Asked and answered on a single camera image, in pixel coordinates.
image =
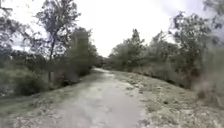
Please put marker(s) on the pale dirt path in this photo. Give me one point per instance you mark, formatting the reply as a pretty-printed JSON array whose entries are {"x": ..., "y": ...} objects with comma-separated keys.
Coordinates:
[{"x": 100, "y": 103}]

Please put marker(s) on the row of trees and bushes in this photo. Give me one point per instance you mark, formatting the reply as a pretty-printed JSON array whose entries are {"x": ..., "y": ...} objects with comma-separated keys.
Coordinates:
[
  {"x": 63, "y": 53},
  {"x": 173, "y": 56}
]

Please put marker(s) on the patchy dry grass ground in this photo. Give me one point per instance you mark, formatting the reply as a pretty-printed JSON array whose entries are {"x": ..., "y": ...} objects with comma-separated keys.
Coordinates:
[
  {"x": 30, "y": 106},
  {"x": 176, "y": 106}
]

